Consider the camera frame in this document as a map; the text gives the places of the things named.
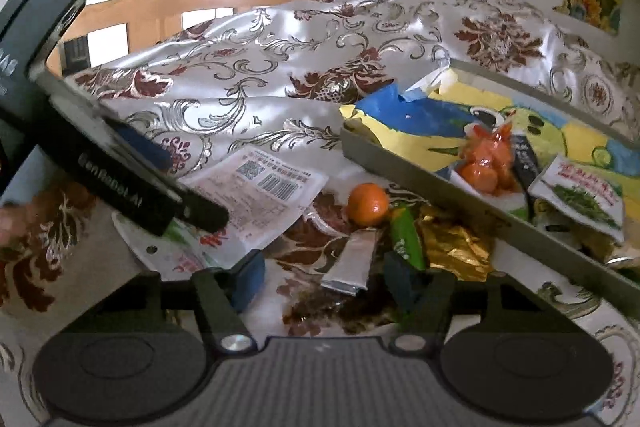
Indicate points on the gold foil wrapper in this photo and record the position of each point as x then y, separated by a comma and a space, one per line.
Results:
457, 247

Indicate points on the parrot painting sheet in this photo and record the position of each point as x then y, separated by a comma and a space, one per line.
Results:
410, 122

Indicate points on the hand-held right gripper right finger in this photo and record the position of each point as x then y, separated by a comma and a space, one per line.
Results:
400, 279

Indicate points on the clear bag of tangerines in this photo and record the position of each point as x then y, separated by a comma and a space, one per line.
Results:
487, 162

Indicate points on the clear cracker packet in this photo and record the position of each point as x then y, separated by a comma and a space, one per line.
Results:
622, 254

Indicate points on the silver stick packet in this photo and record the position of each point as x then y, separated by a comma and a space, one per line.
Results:
350, 264

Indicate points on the narrow green snack packet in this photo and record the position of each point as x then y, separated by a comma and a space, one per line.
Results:
406, 237

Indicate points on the loose tangerine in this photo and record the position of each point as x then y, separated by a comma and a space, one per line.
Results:
367, 204

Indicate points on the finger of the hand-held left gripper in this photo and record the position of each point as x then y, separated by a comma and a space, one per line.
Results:
207, 212
145, 149

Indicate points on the white barcode snack packet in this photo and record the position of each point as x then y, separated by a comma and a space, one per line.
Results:
265, 197

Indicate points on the person's left hand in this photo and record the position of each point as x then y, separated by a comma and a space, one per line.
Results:
10, 222

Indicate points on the green vegetable snack packet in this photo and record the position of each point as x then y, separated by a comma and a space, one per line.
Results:
582, 197

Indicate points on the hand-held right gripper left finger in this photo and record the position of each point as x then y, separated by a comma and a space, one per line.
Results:
247, 274

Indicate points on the grey tray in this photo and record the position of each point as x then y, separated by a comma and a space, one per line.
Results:
400, 167

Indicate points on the dark blue snack packet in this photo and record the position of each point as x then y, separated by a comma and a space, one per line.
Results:
526, 159

